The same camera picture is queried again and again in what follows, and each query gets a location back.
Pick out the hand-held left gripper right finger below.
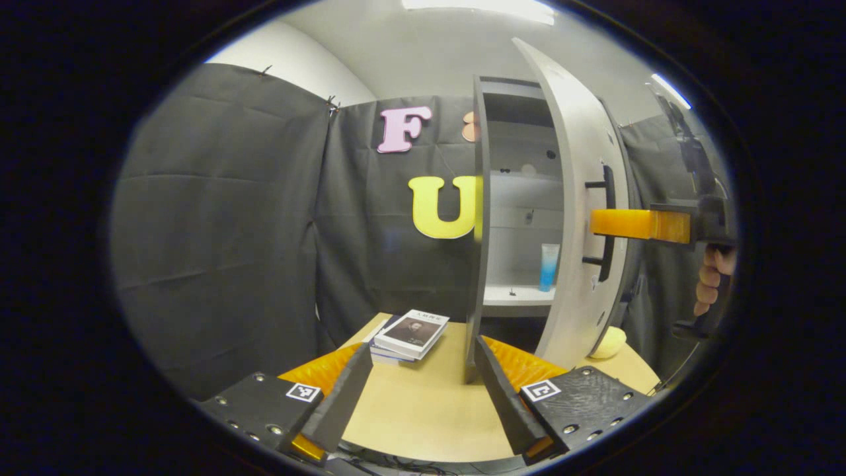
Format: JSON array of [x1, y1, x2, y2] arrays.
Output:
[[473, 336, 655, 467]]

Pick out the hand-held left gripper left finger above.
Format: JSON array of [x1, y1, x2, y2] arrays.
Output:
[[197, 340, 376, 467]]

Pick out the black cabinet door handle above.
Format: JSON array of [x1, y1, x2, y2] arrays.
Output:
[[582, 164, 617, 284]]

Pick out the blue white bottle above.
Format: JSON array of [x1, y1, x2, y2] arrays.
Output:
[[539, 243, 561, 293]]

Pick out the white cabinet door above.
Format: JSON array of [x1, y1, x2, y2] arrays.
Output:
[[512, 38, 643, 371]]

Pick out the grey cabinet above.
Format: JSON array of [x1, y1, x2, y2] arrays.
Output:
[[465, 75, 566, 385]]

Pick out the blue book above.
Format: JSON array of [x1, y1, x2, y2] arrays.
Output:
[[362, 315, 418, 367]]

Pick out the white portrait cover book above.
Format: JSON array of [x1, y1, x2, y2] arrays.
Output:
[[373, 309, 451, 362]]

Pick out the yellow round sponge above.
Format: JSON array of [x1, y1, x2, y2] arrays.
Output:
[[590, 326, 628, 360]]

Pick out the black backdrop cloth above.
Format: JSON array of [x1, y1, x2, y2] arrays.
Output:
[[109, 63, 734, 401]]

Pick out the long ceiling light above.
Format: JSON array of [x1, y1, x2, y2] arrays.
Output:
[[402, 0, 556, 26]]

